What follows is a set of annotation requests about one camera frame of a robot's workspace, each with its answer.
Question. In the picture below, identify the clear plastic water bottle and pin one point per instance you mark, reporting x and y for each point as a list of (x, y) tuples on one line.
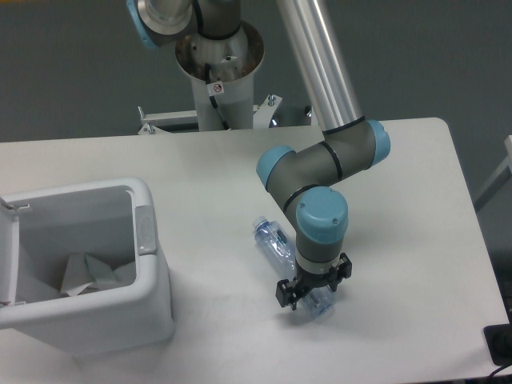
[(279, 248)]

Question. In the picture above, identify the black device at table edge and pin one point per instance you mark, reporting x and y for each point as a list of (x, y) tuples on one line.
[(498, 339)]

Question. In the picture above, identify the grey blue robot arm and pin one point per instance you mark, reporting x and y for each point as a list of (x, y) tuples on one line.
[(300, 182)]

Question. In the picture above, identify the white open trash can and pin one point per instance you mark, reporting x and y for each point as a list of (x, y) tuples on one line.
[(113, 220)]

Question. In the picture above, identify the white frame at right edge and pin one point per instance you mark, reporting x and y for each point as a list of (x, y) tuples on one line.
[(496, 180)]

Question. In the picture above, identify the white plastic wrapper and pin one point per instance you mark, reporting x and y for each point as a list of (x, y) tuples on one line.
[(85, 274)]

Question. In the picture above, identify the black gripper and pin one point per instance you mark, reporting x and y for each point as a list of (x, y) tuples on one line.
[(289, 292)]

